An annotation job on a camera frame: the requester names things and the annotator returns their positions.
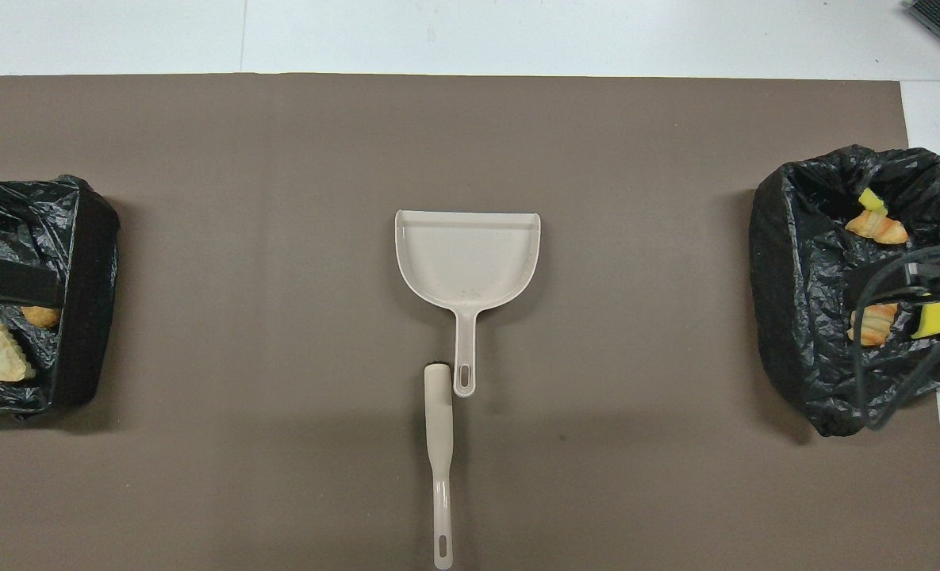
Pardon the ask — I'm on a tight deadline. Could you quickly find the beige plastic dustpan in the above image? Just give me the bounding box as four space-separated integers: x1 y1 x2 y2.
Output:
394 209 542 398

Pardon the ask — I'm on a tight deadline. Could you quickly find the beige hand brush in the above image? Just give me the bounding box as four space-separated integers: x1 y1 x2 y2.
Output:
424 363 455 571

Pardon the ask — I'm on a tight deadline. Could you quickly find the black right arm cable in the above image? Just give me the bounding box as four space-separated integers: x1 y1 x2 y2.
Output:
849 244 940 433

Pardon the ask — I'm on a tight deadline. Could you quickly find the brown table mat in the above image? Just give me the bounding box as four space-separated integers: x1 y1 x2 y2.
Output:
0 74 940 571

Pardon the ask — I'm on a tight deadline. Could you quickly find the black bag lined bin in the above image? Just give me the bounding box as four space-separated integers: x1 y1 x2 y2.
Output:
0 174 121 419
749 144 940 438

